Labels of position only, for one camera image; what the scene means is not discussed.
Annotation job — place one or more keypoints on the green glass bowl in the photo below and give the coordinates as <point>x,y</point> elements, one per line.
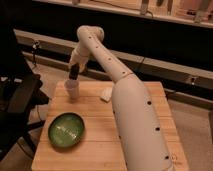
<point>66,130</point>

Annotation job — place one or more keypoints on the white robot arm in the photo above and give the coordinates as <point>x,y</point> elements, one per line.
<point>138,126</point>

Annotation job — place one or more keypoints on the white sponge block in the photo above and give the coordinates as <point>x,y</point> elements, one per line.
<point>106,95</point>

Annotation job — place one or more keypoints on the black chair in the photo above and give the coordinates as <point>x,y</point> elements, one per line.
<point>20,92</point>

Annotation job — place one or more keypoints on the wooden table board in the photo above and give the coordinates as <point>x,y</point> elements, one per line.
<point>100,149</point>

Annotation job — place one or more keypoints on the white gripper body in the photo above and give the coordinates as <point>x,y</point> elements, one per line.
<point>79,56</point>

